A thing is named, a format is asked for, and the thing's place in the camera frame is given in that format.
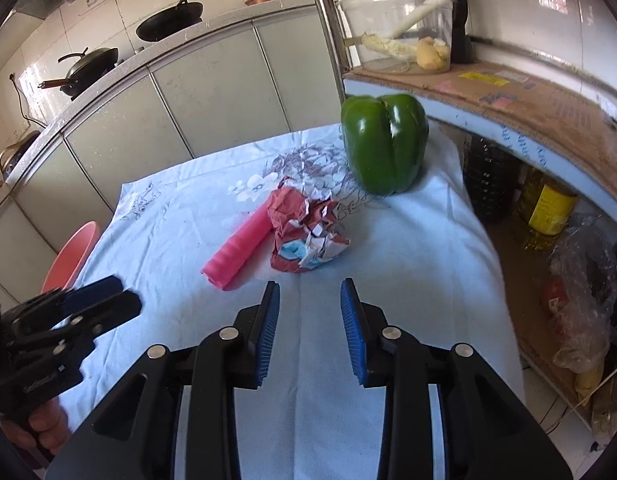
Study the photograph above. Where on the pink plastic tube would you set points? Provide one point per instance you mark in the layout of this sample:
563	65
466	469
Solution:
227	262

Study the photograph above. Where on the red wrapper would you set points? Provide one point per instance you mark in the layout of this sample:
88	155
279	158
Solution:
306	229

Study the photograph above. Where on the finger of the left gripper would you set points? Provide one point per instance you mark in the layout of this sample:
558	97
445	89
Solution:
81	299
102	318

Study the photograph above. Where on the ginger root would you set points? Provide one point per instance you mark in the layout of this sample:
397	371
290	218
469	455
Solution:
433	54

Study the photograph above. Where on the green bell pepper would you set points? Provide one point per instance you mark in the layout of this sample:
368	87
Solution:
385	140

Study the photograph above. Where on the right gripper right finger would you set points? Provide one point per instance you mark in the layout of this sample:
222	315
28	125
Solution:
363	324

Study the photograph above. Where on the left hand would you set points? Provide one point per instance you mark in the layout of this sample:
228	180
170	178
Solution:
50	428

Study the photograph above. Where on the clear crumpled plastic bag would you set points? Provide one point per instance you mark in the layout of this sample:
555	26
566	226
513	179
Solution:
580	295

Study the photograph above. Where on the metal storage shelf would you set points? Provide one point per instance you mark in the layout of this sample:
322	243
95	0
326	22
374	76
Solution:
517	143

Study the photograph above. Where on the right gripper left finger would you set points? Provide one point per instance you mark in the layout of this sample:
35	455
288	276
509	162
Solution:
257	329

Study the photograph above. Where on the black wok with lid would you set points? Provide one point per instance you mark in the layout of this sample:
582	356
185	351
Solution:
89	67

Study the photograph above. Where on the black wok wooden handle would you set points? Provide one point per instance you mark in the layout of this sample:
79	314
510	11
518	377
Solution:
168	21

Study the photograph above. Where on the clear plastic container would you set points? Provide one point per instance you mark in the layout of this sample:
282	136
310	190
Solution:
399	36

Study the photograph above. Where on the yellow oil bottle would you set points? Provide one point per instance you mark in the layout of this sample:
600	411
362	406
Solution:
545	205

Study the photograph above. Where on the pink plastic bucket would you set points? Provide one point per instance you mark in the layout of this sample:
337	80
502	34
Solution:
72	257

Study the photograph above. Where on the light blue floral tablecloth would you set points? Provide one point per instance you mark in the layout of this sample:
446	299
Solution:
421	255

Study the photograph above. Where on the cardboard shelf liner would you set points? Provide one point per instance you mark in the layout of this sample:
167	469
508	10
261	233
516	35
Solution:
557	118

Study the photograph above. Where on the corn cob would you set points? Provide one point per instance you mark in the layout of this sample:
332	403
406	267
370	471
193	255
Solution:
390	47

